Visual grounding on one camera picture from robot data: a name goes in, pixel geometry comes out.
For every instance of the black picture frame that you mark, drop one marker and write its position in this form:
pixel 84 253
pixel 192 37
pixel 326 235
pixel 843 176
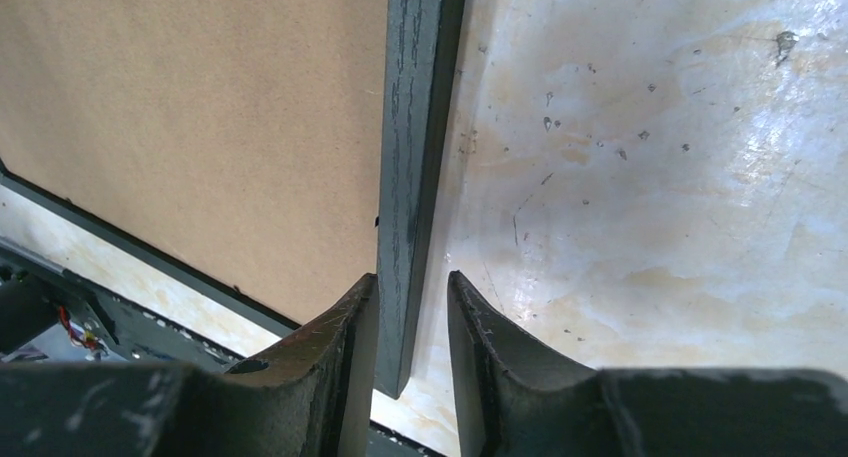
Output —
pixel 422 47

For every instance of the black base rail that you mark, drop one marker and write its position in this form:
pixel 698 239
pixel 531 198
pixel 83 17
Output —
pixel 52 315

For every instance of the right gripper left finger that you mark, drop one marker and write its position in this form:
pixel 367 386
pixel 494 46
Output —
pixel 309 394

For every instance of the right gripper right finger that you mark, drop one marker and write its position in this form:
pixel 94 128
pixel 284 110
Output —
pixel 516 396

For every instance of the brown cardboard backing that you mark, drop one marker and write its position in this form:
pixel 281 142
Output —
pixel 241 137

